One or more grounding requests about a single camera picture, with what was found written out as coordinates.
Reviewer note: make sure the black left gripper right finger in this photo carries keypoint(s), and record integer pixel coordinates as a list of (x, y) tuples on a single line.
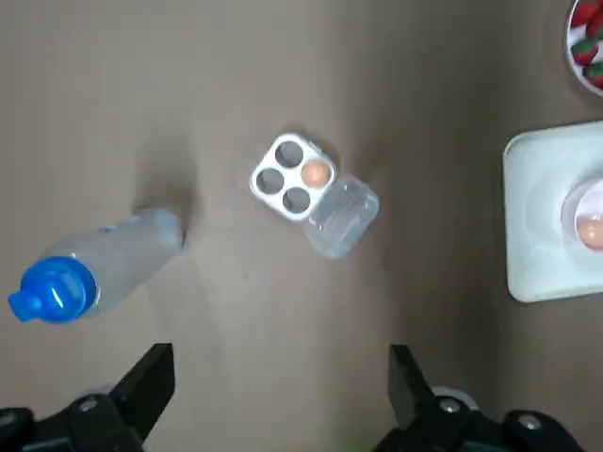
[(410, 391)]

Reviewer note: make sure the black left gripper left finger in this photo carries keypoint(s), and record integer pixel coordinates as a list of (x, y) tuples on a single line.
[(141, 386)]

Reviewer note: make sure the brown egg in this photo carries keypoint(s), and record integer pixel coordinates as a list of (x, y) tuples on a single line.
[(314, 173), (592, 233)]

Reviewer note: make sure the clear plastic egg box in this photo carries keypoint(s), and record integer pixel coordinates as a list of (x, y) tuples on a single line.
[(341, 221)]

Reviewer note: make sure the cream plastic tray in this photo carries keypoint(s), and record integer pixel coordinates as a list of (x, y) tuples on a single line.
[(527, 235)]

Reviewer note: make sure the clear bottle with blue cap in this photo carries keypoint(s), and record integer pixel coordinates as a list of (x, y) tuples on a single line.
[(118, 254)]

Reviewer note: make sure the white plate of strawberries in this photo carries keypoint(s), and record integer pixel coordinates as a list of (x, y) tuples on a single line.
[(589, 47)]

